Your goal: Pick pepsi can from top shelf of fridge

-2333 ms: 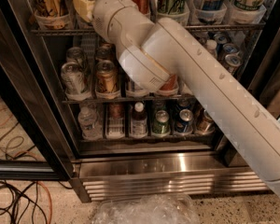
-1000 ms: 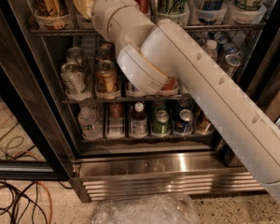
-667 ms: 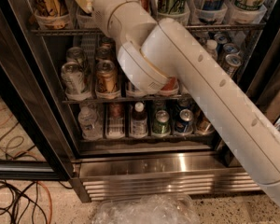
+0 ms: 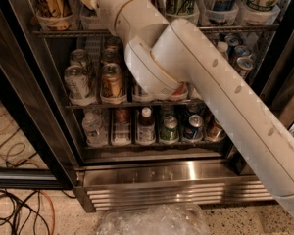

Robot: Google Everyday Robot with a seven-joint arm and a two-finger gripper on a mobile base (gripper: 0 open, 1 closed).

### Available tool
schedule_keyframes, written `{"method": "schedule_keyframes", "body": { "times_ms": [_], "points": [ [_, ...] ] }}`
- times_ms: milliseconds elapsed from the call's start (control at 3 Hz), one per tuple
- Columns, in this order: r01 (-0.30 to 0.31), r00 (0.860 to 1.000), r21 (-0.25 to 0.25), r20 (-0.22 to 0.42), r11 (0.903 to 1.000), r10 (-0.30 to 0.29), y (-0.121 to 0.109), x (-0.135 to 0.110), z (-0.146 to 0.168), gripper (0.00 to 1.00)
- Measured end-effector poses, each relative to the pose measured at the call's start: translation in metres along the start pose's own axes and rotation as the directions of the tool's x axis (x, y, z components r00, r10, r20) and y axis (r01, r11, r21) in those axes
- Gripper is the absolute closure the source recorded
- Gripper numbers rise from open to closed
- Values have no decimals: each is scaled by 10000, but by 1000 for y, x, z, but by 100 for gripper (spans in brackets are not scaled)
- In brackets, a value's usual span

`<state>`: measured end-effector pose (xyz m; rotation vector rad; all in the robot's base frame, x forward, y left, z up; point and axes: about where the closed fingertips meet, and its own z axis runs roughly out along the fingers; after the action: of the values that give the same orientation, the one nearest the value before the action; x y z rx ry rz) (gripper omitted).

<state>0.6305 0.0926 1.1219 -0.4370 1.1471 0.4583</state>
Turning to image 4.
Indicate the silver can middle shelf back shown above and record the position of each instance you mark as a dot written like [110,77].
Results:
[80,57]

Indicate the gold can shelf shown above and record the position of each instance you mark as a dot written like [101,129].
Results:
[214,132]
[112,86]
[110,56]
[54,15]

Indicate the red can bottom shelf back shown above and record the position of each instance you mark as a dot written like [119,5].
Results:
[122,115]

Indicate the gold can top shelf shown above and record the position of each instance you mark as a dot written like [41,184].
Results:
[54,15]

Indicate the silver can shelf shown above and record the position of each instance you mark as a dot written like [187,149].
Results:
[76,79]
[80,57]

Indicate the blue pepsi can bottom shelf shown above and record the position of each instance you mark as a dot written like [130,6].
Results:
[193,129]

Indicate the stainless steel fridge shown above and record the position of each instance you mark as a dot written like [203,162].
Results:
[123,174]

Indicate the gold can bottom shelf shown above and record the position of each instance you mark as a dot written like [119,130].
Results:
[214,132]

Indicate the green can bottom shelf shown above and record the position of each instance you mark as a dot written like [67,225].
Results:
[168,132]

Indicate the glass fridge door left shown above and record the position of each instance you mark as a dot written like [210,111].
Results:
[31,108]

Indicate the brown tea bottle middle shelf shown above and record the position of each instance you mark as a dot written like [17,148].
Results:
[139,95]

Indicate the water bottle bottom shelf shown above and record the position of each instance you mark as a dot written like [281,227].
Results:
[94,130]

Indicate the brown tea bottle shelf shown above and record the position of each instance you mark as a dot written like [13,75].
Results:
[145,134]
[139,95]

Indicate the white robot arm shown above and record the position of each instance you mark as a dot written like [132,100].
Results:
[161,55]

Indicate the silver can middle shelf front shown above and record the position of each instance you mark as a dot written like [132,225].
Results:
[76,79]

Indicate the green can top shelf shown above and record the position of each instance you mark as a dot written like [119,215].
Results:
[180,9]

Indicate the red coke can middle front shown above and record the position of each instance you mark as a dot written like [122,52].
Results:
[180,94]

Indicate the brown tea bottle bottom shelf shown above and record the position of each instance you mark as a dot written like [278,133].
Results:
[145,134]

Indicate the clear plastic bag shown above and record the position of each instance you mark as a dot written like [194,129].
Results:
[165,219]

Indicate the green can shelf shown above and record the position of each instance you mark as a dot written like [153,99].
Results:
[180,9]
[168,132]

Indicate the silver blue can middle front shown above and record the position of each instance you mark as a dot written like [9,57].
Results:
[243,66]

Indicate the gold can middle shelf front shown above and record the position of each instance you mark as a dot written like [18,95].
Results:
[112,86]

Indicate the clear water bottle middle shelf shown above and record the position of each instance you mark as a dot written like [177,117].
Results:
[222,47]

